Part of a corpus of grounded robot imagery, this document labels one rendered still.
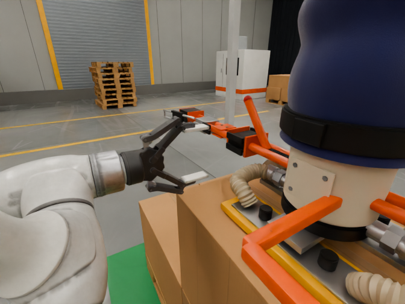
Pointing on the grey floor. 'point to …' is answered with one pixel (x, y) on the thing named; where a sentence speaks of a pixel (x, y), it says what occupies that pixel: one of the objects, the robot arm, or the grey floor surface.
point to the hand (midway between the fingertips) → (202, 152)
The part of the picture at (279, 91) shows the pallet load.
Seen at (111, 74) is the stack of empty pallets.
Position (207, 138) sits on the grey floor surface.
